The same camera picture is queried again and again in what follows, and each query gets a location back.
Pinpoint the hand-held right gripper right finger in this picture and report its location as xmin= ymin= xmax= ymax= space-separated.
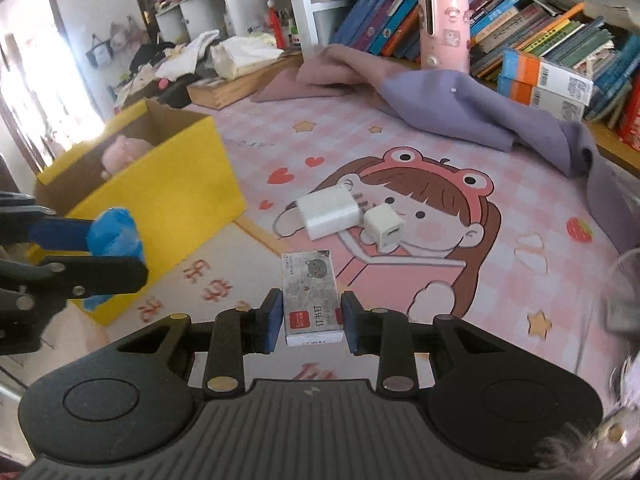
xmin=340 ymin=290 xmax=508 ymax=395

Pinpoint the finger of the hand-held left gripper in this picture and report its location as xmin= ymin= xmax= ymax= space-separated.
xmin=0 ymin=256 xmax=149 ymax=311
xmin=0 ymin=192 xmax=98 ymax=251

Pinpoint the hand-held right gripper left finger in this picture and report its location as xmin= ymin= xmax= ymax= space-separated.
xmin=107 ymin=287 xmax=284 ymax=395

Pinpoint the blue wrapper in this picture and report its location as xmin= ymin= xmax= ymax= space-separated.
xmin=86 ymin=206 xmax=147 ymax=311

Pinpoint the white staple box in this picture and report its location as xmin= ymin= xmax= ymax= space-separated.
xmin=281 ymin=249 xmax=347 ymax=348

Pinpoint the pink plush toy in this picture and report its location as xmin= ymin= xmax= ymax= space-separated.
xmin=100 ymin=134 xmax=155 ymax=180

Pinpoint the yellow cardboard box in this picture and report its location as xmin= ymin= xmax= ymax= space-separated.
xmin=34 ymin=98 xmax=247 ymax=326

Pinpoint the small white charger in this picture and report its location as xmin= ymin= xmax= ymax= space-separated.
xmin=362 ymin=203 xmax=406 ymax=253

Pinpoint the large white charger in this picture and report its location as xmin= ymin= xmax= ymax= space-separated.
xmin=295 ymin=183 xmax=368 ymax=242

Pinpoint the pink printed table mat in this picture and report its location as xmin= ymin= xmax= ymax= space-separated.
xmin=105 ymin=55 xmax=640 ymax=396

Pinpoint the black white tote bag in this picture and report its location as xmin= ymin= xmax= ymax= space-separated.
xmin=86 ymin=35 xmax=115 ymax=68

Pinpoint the pink backpack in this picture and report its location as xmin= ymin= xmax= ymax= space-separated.
xmin=110 ymin=17 xmax=143 ymax=51

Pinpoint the pile of clothes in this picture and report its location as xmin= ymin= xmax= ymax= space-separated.
xmin=127 ymin=30 xmax=221 ymax=91

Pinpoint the wooden box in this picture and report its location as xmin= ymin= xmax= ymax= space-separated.
xmin=186 ymin=54 xmax=303 ymax=111

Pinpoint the purple cloth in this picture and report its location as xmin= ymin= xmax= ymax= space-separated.
xmin=250 ymin=44 xmax=640 ymax=256

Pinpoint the fuzzy grey trim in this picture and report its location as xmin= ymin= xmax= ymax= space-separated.
xmin=537 ymin=410 xmax=640 ymax=471

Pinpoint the cream cloth bag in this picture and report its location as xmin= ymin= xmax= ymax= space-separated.
xmin=210 ymin=34 xmax=286 ymax=80

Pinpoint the orange blue carton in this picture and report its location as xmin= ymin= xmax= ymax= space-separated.
xmin=500 ymin=49 xmax=596 ymax=93
xmin=496 ymin=75 xmax=586 ymax=121

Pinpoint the red bottle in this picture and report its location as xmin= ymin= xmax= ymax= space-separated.
xmin=266 ymin=0 xmax=282 ymax=50

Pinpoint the row of colourful books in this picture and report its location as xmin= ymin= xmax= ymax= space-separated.
xmin=327 ymin=0 xmax=640 ymax=126

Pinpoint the pink cylinder device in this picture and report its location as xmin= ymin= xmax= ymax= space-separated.
xmin=417 ymin=0 xmax=472 ymax=72

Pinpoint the white bookshelf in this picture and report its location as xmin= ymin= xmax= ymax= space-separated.
xmin=155 ymin=0 xmax=640 ymax=61

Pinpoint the red book set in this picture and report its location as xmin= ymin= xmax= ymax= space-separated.
xmin=616 ymin=95 xmax=640 ymax=152

